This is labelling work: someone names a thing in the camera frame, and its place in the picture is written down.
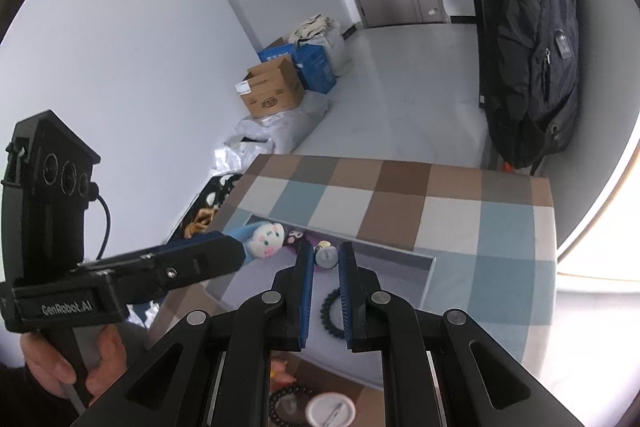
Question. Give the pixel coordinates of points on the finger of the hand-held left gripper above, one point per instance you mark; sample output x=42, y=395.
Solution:
x=200, y=264
x=185, y=241

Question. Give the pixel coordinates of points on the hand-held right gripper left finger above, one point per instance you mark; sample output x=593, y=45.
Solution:
x=305, y=292

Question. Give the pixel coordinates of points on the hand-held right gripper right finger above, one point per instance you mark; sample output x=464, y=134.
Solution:
x=345, y=302

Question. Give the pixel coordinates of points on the grey tray box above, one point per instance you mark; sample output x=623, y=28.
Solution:
x=390, y=272

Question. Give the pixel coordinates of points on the white plush toy charm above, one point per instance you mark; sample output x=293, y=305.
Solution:
x=265, y=239

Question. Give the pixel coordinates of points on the small doll figure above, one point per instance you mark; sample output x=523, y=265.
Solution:
x=280, y=369

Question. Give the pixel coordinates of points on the person's left hand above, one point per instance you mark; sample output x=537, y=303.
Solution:
x=107, y=357

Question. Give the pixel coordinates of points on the brown shoe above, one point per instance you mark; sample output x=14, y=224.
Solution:
x=200, y=222

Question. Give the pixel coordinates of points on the clear round container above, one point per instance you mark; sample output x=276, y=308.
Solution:
x=325, y=256

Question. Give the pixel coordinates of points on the black white sandal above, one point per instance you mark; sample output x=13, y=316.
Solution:
x=227, y=187
x=212, y=204

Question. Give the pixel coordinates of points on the black white charm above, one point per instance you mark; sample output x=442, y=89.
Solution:
x=294, y=239

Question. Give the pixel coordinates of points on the crinkled silver bag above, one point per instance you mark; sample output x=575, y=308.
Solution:
x=235, y=159

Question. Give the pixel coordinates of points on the checkered tablecloth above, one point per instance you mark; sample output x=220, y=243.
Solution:
x=450, y=232

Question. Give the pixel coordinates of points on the grey plastic parcel bag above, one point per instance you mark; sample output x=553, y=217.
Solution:
x=285, y=124

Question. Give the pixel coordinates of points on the brown cardboard box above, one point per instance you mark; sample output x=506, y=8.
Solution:
x=272, y=89

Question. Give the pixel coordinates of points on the orange object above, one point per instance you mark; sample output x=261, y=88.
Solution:
x=508, y=167

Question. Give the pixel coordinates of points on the blue cardboard box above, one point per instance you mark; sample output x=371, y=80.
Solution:
x=315, y=67

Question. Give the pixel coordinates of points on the white plastic bag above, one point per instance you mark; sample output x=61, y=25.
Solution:
x=335, y=47

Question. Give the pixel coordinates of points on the cream cloth bag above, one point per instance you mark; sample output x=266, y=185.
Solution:
x=312, y=27

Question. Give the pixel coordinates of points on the black backpack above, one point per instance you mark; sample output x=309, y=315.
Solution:
x=530, y=42

